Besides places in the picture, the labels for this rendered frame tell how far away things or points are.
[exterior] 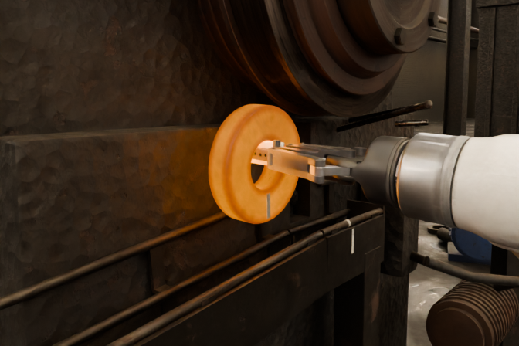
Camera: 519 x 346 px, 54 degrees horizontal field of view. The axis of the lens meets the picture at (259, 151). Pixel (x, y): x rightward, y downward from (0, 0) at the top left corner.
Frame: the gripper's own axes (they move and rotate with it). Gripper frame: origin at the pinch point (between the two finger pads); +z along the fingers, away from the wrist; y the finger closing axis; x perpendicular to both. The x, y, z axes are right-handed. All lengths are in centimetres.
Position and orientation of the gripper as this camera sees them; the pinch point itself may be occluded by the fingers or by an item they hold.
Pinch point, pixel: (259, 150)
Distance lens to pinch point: 65.3
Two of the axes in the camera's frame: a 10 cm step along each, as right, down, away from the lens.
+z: -7.7, -1.2, 6.2
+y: 6.4, -0.9, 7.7
